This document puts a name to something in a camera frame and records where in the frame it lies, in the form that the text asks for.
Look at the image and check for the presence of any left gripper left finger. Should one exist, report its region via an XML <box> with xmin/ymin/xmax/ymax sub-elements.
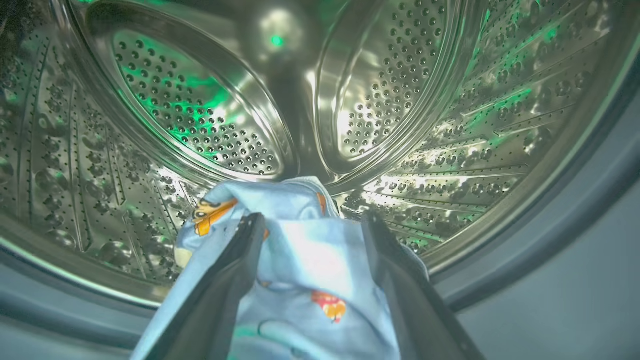
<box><xmin>145</xmin><ymin>212</ymin><xmax>268</xmax><ymax>360</ymax></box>

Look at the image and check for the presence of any white washing machine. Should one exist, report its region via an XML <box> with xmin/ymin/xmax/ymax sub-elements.
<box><xmin>0</xmin><ymin>0</ymin><xmax>640</xmax><ymax>360</ymax></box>

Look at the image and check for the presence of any steel perforated washer drum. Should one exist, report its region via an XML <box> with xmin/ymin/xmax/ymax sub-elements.
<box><xmin>0</xmin><ymin>0</ymin><xmax>640</xmax><ymax>307</ymax></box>

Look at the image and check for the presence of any blue printed garment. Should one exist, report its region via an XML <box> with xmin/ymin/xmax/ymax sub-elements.
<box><xmin>131</xmin><ymin>176</ymin><xmax>431</xmax><ymax>360</ymax></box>

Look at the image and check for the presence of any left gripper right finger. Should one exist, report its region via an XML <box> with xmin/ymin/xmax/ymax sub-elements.
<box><xmin>361</xmin><ymin>212</ymin><xmax>486</xmax><ymax>360</ymax></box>

